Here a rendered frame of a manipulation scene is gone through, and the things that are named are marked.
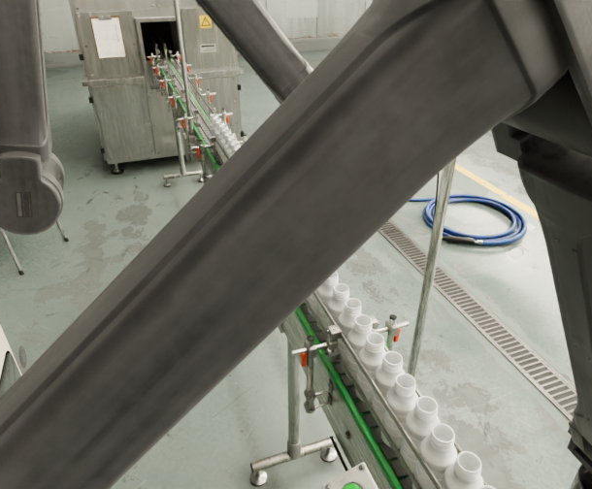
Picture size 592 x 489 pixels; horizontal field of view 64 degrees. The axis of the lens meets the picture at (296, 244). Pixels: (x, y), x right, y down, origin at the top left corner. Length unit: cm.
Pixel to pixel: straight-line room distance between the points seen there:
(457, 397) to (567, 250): 224
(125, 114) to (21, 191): 408
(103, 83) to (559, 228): 441
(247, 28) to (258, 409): 196
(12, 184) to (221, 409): 189
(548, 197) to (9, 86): 52
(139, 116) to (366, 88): 454
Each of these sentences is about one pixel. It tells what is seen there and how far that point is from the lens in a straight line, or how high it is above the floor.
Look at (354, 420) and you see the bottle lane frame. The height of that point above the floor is 98.
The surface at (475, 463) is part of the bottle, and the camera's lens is 86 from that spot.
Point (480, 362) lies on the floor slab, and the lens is 272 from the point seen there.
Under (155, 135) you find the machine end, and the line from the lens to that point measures 475.
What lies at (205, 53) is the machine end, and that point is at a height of 104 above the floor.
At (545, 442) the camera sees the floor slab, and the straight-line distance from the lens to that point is 250.
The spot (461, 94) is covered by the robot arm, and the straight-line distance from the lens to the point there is 18.
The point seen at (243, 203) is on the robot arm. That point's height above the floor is 176.
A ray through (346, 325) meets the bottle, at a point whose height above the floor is 112.
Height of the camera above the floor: 183
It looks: 32 degrees down
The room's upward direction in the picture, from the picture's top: straight up
